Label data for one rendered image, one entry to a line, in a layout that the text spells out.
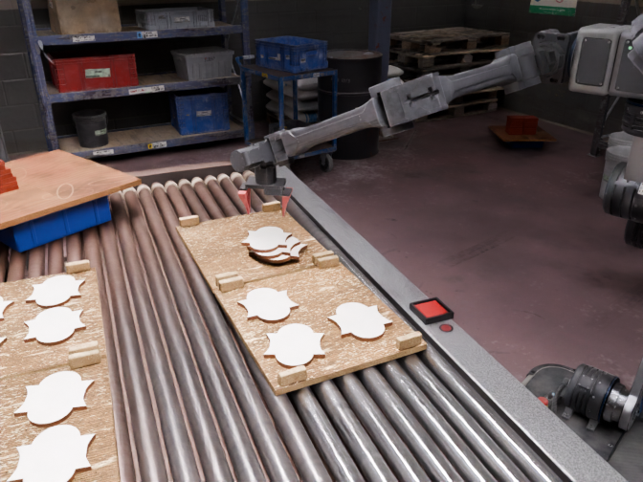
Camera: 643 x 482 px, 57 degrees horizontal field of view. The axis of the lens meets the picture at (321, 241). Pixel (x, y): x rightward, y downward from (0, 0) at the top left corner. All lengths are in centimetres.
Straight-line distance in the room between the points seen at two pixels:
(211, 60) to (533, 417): 494
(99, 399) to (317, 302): 53
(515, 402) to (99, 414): 77
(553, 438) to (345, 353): 42
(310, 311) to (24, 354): 61
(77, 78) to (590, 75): 447
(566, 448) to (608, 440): 107
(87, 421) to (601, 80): 135
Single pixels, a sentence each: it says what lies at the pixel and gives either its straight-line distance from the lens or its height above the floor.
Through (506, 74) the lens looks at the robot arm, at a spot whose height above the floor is 144.
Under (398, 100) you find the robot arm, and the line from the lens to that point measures 124.
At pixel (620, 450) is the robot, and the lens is 224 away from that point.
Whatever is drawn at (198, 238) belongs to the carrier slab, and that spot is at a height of 94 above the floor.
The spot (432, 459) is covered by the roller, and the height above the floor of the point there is 92.
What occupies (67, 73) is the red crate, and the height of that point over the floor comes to 80.
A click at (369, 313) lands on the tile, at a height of 95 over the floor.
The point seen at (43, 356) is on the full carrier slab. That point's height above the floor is 94.
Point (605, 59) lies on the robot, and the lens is 161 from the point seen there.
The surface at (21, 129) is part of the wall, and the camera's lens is 617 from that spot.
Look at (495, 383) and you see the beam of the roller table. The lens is 126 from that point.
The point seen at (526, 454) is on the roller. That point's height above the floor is 92.
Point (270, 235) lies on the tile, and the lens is 164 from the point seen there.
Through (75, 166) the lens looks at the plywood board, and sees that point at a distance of 216.
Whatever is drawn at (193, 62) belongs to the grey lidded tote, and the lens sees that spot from 566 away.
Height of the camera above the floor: 169
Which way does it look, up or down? 26 degrees down
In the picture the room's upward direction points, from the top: straight up
